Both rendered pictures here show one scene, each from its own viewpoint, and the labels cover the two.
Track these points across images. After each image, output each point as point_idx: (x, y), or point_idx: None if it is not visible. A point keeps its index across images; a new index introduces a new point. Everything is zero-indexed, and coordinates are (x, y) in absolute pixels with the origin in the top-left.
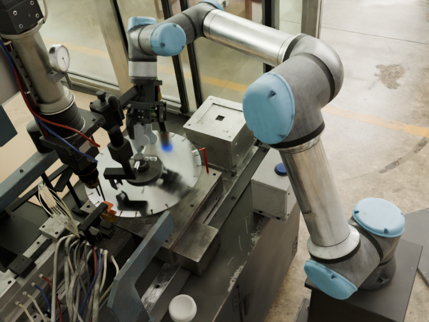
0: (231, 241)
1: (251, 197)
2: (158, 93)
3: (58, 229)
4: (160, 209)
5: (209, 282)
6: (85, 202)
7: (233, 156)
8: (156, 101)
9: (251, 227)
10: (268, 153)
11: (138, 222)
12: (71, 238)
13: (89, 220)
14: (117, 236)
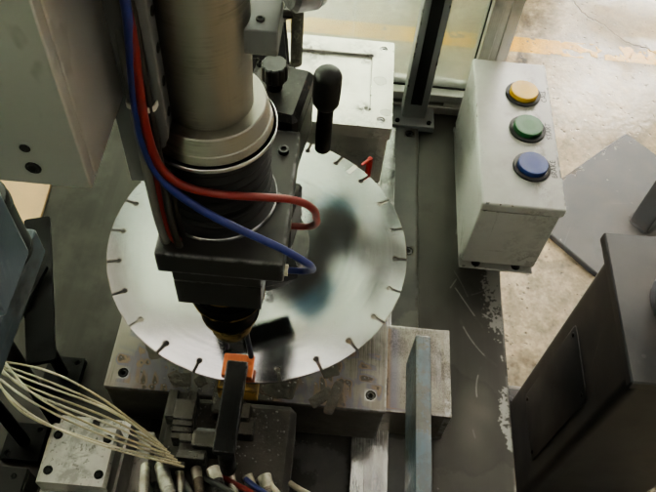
0: (455, 344)
1: (439, 238)
2: (287, 42)
3: (97, 462)
4: (368, 331)
5: (462, 445)
6: (68, 357)
7: (383, 161)
8: (288, 65)
9: (476, 302)
10: (481, 139)
11: (277, 373)
12: (170, 479)
13: (228, 420)
14: (266, 428)
